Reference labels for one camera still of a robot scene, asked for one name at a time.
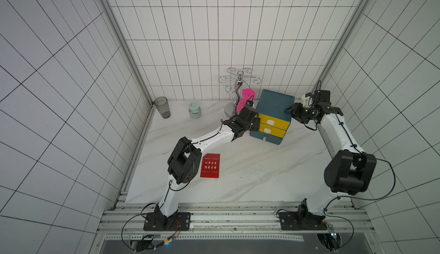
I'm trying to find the yellow top drawer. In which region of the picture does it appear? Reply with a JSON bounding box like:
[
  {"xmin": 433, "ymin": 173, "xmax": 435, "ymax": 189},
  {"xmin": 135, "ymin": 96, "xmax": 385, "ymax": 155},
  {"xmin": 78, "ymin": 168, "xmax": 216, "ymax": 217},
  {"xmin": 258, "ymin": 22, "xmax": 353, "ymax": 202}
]
[{"xmin": 259, "ymin": 114, "xmax": 291, "ymax": 130}]

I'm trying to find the yellow drawer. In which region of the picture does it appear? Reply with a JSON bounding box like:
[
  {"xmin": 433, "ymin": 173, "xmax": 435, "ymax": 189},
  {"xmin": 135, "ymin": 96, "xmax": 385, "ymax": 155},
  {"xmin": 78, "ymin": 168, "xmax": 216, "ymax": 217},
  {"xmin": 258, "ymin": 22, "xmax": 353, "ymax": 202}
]
[
  {"xmin": 259, "ymin": 123, "xmax": 286, "ymax": 138},
  {"xmin": 259, "ymin": 114, "xmax": 291, "ymax": 130}
]

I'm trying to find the red postcard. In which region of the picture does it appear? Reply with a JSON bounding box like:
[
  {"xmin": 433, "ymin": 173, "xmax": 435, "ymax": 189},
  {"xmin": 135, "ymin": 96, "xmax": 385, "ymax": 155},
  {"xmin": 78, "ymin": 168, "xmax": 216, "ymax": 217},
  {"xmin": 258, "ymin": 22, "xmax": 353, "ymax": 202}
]
[{"xmin": 200, "ymin": 154, "xmax": 221, "ymax": 178}]

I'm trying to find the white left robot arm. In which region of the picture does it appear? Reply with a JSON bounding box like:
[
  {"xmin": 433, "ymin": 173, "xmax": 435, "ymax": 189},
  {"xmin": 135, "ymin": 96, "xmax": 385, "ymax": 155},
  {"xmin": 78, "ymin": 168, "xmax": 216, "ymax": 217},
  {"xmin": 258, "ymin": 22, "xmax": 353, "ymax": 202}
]
[{"xmin": 155, "ymin": 105, "xmax": 260, "ymax": 219}]

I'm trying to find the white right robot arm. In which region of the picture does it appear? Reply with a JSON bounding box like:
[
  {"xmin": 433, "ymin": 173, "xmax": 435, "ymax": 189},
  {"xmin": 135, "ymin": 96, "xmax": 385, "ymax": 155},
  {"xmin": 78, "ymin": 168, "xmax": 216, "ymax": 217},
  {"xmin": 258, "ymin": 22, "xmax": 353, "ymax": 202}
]
[{"xmin": 285, "ymin": 102, "xmax": 377, "ymax": 225}]

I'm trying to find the teal drawer cabinet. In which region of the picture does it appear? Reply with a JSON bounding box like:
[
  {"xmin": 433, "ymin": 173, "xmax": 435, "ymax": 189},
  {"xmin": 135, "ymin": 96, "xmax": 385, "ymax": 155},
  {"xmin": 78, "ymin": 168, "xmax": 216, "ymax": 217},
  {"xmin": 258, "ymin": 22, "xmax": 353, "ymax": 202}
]
[{"xmin": 250, "ymin": 89, "xmax": 295, "ymax": 145}]

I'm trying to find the pink silicone goblet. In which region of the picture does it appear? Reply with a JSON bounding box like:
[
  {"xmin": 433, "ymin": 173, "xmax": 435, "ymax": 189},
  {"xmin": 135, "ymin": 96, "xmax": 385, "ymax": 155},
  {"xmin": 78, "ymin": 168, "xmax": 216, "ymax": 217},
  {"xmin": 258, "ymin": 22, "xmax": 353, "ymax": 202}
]
[{"xmin": 236, "ymin": 88, "xmax": 256, "ymax": 114}]

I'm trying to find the chrome cup holder stand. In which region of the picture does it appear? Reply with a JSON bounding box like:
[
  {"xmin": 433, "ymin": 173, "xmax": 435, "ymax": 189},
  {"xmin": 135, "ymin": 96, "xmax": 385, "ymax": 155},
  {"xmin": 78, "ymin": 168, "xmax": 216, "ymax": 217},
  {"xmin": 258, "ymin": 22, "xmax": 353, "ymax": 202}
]
[{"xmin": 218, "ymin": 67, "xmax": 262, "ymax": 118}]

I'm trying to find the mint green jar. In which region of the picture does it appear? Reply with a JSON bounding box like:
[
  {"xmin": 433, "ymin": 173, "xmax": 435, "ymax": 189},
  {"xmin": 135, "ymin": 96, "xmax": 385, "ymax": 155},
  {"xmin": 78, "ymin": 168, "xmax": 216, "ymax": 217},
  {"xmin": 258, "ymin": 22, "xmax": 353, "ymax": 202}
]
[{"xmin": 189, "ymin": 102, "xmax": 202, "ymax": 119}]

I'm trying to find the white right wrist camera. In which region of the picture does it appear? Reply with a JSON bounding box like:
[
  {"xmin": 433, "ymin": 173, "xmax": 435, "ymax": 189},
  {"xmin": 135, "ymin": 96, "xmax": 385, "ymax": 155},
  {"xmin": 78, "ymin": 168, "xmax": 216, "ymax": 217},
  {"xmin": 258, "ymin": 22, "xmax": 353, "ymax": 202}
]
[{"xmin": 301, "ymin": 92, "xmax": 314, "ymax": 107}]

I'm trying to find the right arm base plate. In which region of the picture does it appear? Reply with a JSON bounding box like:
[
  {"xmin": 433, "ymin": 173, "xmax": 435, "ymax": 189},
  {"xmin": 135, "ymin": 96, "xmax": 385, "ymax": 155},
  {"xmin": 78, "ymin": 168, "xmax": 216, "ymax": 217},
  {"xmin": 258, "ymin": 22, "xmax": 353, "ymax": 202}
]
[{"xmin": 276, "ymin": 210, "xmax": 327, "ymax": 231}]

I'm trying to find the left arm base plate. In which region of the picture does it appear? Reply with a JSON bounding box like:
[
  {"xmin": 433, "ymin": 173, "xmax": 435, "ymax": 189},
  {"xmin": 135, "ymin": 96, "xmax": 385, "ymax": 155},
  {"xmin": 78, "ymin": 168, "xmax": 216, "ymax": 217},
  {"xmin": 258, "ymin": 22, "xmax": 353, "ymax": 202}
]
[{"xmin": 143, "ymin": 211, "xmax": 191, "ymax": 231}]

